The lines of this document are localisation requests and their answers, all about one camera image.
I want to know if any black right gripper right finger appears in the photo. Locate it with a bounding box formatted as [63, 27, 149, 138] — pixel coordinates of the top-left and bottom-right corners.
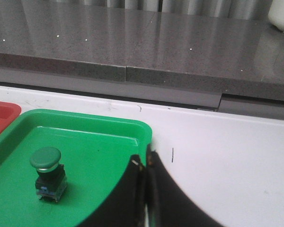
[145, 145, 222, 227]

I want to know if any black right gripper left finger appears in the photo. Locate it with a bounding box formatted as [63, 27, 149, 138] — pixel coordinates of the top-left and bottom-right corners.
[78, 155, 146, 227]

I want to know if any green mushroom push button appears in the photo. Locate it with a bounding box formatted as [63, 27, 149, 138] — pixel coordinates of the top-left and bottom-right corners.
[29, 147, 67, 203]

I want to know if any green plastic tray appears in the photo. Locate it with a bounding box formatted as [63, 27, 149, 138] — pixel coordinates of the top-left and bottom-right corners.
[0, 109, 152, 227]

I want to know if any red plastic tray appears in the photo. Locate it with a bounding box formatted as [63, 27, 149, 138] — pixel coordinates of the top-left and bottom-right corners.
[0, 101, 22, 134]

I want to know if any grey stone counter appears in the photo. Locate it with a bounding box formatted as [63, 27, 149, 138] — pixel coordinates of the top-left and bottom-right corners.
[0, 0, 284, 118]

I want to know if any white container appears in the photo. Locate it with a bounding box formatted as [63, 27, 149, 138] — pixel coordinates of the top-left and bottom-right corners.
[267, 0, 284, 32]

